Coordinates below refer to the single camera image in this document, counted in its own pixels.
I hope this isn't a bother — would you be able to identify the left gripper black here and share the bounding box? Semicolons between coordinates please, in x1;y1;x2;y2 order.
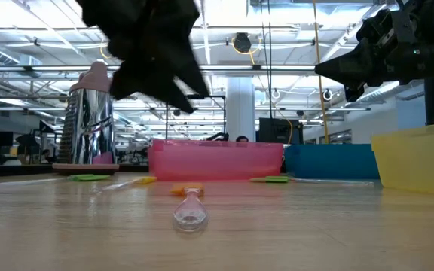
75;0;211;114

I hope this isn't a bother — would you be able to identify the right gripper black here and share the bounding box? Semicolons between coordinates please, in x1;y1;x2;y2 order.
313;0;434;103

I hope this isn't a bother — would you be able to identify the green spatula clear handle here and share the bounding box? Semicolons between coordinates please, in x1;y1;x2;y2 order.
249;175;375;187
0;173;111;189

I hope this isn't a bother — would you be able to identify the clear plastic spoon orange handle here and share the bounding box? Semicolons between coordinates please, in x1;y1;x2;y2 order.
170;182;209;233

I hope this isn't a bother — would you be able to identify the black office chair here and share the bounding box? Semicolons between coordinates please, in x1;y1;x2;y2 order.
206;132;230;142

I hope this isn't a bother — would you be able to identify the white building pillar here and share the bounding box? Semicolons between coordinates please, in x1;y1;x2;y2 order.
225;77;257;143

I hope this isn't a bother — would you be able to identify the blue plastic bin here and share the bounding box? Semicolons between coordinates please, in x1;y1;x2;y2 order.
283;143;380;180

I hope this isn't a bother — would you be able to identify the black cabinet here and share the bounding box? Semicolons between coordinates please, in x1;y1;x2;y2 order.
258;118;304;146

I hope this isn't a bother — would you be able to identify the pink plastic bin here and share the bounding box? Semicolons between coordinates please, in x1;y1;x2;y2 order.
147;138;285;181

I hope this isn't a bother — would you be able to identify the yellow plastic bin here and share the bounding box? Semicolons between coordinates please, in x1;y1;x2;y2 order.
371;120;434;196

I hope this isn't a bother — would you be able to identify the yellow hanging cable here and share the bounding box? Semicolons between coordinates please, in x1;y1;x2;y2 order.
312;0;330;145

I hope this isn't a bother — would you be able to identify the black metal stand frame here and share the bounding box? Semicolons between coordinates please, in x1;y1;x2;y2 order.
165;93;227;141

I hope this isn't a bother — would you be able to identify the black ceiling cable reel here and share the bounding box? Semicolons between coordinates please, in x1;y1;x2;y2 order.
233;32;253;54

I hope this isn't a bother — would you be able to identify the black hanging cable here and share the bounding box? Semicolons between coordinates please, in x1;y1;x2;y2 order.
260;0;274;121

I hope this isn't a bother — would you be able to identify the chrome grater pink handle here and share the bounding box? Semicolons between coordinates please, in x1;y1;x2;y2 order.
52;61;121;176

